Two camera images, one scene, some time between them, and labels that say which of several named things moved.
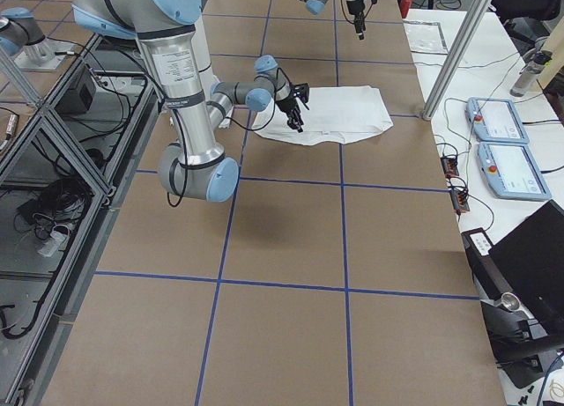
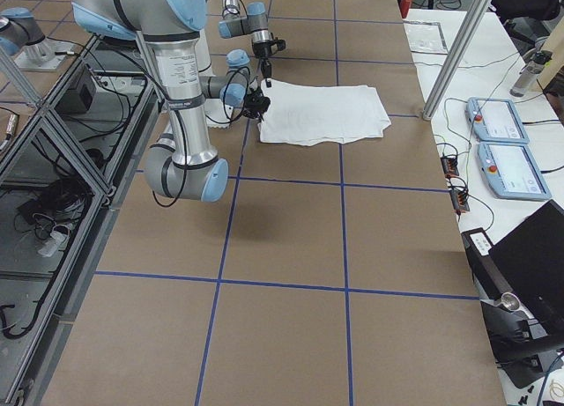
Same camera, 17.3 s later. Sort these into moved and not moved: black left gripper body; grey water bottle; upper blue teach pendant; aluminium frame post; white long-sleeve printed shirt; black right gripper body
Moved: black left gripper body; black right gripper body
Not moved: upper blue teach pendant; grey water bottle; white long-sleeve printed shirt; aluminium frame post
